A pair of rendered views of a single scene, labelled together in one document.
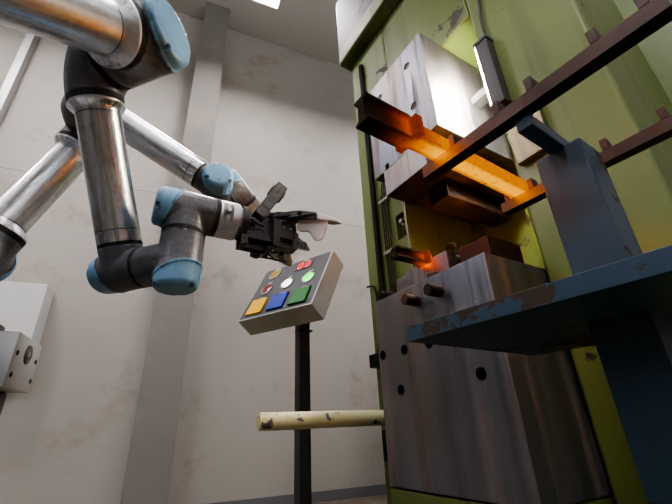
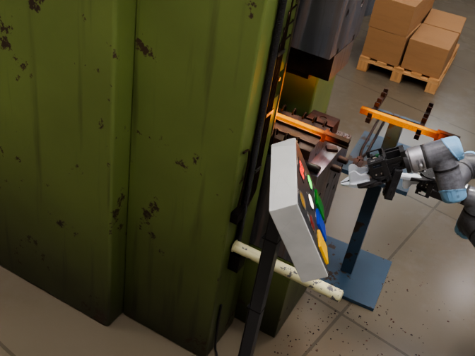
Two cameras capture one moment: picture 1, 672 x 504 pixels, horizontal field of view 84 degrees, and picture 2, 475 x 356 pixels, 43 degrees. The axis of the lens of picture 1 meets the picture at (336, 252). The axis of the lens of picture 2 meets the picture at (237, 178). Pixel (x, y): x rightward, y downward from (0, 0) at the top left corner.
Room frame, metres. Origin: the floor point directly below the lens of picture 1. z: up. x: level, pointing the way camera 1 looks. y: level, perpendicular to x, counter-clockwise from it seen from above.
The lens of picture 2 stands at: (2.30, 1.23, 2.13)
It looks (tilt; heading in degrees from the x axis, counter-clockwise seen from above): 35 degrees down; 235
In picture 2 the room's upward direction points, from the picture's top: 10 degrees clockwise
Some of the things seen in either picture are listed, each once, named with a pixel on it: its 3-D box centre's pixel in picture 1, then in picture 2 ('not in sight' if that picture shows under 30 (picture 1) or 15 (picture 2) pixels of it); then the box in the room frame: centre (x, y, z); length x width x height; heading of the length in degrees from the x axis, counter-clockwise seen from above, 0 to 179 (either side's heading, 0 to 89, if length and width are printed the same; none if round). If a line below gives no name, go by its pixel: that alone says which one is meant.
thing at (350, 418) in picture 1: (331, 419); (286, 270); (1.18, 0.03, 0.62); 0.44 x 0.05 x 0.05; 122
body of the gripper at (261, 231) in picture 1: (266, 232); (435, 184); (0.68, 0.14, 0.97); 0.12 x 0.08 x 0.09; 122
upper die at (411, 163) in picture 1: (452, 185); (288, 41); (1.05, -0.40, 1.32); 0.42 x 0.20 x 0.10; 122
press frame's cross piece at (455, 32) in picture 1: (455, 45); not in sight; (1.09, -0.55, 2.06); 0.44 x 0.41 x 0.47; 122
